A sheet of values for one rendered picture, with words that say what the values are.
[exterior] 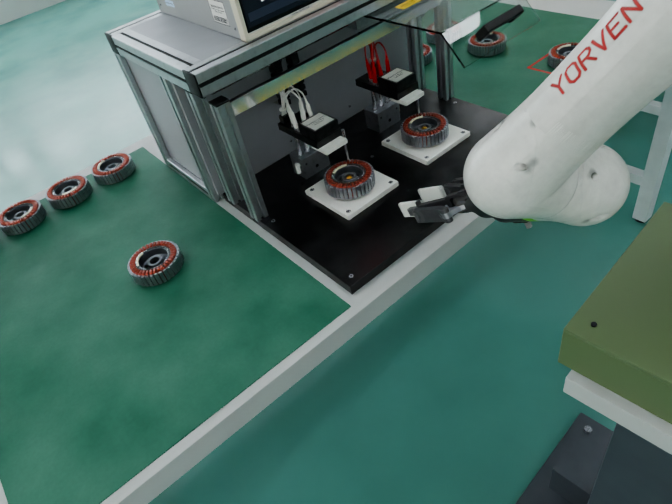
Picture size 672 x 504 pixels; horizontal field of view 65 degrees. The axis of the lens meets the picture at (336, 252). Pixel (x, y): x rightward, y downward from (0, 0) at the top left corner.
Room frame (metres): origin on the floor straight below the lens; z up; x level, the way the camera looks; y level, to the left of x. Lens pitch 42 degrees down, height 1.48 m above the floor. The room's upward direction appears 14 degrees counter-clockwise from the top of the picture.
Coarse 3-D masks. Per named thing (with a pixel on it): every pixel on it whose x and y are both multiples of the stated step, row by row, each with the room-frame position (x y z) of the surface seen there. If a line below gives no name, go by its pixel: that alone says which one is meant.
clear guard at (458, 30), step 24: (432, 0) 1.16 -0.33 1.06; (456, 0) 1.13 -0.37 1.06; (480, 0) 1.09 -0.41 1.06; (504, 0) 1.08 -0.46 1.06; (408, 24) 1.06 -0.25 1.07; (432, 24) 1.03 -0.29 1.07; (456, 24) 1.01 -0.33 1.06; (480, 24) 1.02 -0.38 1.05; (504, 24) 1.03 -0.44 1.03; (528, 24) 1.05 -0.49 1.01; (456, 48) 0.96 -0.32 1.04; (480, 48) 0.98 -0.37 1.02
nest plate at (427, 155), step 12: (396, 132) 1.14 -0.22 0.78; (456, 132) 1.07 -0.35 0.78; (468, 132) 1.06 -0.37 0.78; (384, 144) 1.11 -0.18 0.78; (396, 144) 1.09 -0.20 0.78; (444, 144) 1.04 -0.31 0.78; (456, 144) 1.04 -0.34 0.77; (408, 156) 1.04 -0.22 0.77; (420, 156) 1.01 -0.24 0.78; (432, 156) 1.00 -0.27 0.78
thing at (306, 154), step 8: (296, 152) 1.09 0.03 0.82; (304, 152) 1.08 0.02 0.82; (312, 152) 1.07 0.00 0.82; (320, 152) 1.08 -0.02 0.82; (296, 160) 1.07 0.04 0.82; (304, 160) 1.05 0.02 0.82; (312, 160) 1.06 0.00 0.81; (320, 160) 1.07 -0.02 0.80; (328, 160) 1.09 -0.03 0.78; (304, 168) 1.05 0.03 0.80; (312, 168) 1.06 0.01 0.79; (320, 168) 1.07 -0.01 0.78; (304, 176) 1.05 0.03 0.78
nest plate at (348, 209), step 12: (384, 180) 0.96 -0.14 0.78; (312, 192) 0.98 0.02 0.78; (324, 192) 0.97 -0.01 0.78; (372, 192) 0.92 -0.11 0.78; (384, 192) 0.92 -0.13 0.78; (324, 204) 0.93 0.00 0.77; (336, 204) 0.91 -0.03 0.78; (348, 204) 0.90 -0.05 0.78; (360, 204) 0.89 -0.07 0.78; (348, 216) 0.86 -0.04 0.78
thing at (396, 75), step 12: (384, 72) 1.23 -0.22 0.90; (396, 72) 1.17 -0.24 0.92; (408, 72) 1.15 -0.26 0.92; (360, 84) 1.22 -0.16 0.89; (372, 84) 1.19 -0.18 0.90; (384, 84) 1.15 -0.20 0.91; (396, 84) 1.11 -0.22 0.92; (408, 84) 1.13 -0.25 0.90; (372, 96) 1.20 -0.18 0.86; (396, 96) 1.11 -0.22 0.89; (408, 96) 1.12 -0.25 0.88; (420, 96) 1.12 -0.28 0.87
